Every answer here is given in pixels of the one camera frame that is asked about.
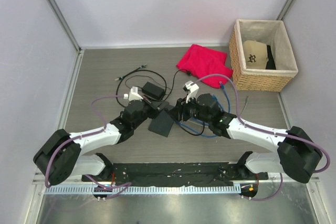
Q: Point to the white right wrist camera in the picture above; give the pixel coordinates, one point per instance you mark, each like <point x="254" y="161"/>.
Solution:
<point x="191" y="90"/>

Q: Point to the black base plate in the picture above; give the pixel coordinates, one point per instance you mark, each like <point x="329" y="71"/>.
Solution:
<point x="208" y="174"/>

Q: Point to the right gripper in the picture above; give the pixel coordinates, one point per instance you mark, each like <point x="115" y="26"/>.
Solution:
<point x="177" y="112"/>

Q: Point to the black network switch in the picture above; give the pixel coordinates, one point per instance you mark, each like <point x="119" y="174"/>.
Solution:
<point x="161" y="123"/>

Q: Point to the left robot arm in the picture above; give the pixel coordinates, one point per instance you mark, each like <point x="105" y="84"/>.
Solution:
<point x="64" y="154"/>

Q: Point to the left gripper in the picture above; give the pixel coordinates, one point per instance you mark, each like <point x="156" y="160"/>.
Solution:
<point x="157" y="107"/>

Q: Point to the beige baseball cap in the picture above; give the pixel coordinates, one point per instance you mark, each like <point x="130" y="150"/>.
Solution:
<point x="255" y="54"/>

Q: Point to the black item in basket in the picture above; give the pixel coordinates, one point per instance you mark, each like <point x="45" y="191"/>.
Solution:
<point x="270" y="63"/>

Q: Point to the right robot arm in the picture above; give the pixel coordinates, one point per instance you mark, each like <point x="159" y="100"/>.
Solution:
<point x="290" y="151"/>

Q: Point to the black power adapter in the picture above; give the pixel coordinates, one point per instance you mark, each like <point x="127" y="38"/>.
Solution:
<point x="153" y="91"/>

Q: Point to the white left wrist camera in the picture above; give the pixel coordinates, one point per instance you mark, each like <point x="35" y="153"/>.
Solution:
<point x="132" y="95"/>

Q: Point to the wicker basket with liner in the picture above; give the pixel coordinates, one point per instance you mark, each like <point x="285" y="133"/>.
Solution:
<point x="269" y="32"/>

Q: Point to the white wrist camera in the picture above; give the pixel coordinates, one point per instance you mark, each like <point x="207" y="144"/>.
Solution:
<point x="132" y="95"/>
<point x="191" y="90"/>

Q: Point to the white slotted cable duct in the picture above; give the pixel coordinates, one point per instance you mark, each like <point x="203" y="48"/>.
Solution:
<point x="132" y="190"/>

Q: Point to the red cloth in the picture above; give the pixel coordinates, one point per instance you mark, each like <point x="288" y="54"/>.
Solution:
<point x="201" y="61"/>

